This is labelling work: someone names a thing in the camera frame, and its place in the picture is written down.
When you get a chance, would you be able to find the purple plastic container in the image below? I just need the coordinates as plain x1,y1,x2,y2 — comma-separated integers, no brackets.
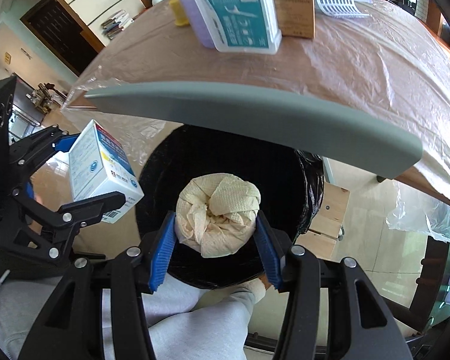
179,0,215,49

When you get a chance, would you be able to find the brown cardboard box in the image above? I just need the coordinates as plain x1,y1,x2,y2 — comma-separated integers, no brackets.
274,0,315,39

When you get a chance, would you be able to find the grey table edge guard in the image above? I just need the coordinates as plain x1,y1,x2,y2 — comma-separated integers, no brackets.
85,81,423,179

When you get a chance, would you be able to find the grey sweatpants leg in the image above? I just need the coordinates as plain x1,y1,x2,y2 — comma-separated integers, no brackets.
0,271,270,359

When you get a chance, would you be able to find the wooden stool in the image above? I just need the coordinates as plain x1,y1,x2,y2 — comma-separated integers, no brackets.
297,183,350,260

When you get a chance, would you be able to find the dark wooden chair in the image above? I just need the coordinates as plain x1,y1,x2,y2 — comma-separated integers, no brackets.
384,236,450,333

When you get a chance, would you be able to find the clear plastic table cover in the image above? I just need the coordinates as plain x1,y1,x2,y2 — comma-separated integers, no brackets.
65,0,450,203

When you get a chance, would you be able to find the teal dental floss box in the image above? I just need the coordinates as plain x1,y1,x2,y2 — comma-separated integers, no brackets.
195,0,282,55

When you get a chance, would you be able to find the beige paper towel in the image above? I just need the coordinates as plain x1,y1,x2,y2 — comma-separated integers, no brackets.
175,173,261,258

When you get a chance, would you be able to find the white blue medicine box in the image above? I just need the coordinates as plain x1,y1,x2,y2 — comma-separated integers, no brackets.
68,119,144,224

